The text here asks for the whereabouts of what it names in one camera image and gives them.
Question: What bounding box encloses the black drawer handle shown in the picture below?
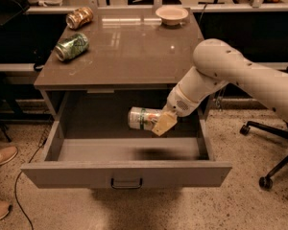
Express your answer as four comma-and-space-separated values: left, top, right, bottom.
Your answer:
110, 178, 143, 190

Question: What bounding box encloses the black floor cable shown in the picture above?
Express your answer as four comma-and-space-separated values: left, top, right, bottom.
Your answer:
14, 118, 56, 230

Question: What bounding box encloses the white green 7up can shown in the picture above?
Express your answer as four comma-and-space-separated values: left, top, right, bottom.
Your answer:
128, 106, 161, 130

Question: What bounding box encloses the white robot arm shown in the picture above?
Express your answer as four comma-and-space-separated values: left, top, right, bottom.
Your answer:
153, 39, 288, 136

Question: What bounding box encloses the black office chair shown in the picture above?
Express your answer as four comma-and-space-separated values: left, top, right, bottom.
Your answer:
239, 65, 288, 192

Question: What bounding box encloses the green soda can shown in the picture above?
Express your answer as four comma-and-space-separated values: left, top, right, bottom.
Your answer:
55, 33, 89, 61

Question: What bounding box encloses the grey cabinet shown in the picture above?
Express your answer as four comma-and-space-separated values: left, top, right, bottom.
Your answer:
35, 7, 204, 114

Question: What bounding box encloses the white bowl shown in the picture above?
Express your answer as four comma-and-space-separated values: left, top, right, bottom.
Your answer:
156, 6, 188, 26

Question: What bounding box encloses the grey open top drawer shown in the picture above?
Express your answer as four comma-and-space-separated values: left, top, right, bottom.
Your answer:
22, 90, 231, 189

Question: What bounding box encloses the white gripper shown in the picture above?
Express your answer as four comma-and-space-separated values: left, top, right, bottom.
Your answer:
152, 85, 199, 136

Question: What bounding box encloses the tan shoe upper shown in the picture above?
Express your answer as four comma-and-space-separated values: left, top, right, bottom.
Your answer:
0, 147, 18, 166

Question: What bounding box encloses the brown gold soda can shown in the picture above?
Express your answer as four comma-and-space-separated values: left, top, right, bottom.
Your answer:
65, 7, 93, 30

